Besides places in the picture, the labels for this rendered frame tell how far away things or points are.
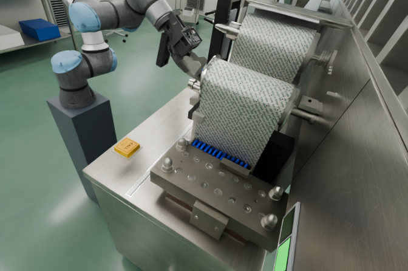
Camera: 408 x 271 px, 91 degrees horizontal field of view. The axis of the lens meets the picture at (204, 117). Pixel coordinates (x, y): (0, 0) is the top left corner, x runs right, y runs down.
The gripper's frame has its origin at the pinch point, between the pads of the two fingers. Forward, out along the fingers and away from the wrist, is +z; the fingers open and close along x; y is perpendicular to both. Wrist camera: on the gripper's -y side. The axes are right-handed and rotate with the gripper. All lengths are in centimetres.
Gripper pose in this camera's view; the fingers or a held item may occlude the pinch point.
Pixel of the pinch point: (198, 78)
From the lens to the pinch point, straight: 67.5
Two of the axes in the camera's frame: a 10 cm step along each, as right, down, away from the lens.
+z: 5.8, 7.9, 2.0
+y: 6.8, -3.3, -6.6
